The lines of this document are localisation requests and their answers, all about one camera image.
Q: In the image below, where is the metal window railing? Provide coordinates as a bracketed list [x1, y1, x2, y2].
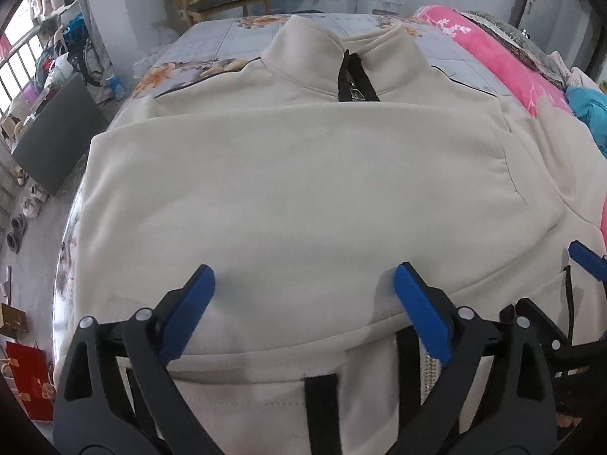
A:
[0, 26, 43, 115]

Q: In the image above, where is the blue patterned cloth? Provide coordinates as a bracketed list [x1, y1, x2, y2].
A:
[565, 86, 607, 156]

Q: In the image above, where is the red gift bag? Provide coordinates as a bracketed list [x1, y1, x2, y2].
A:
[1, 342, 55, 423]

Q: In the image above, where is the beige zip-up jacket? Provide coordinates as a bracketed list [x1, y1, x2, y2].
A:
[73, 16, 606, 454]

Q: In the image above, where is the grey fuzzy blanket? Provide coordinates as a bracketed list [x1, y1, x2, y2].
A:
[461, 10, 567, 91]

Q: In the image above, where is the grey flat board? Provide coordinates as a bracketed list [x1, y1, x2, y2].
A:
[11, 75, 109, 196]

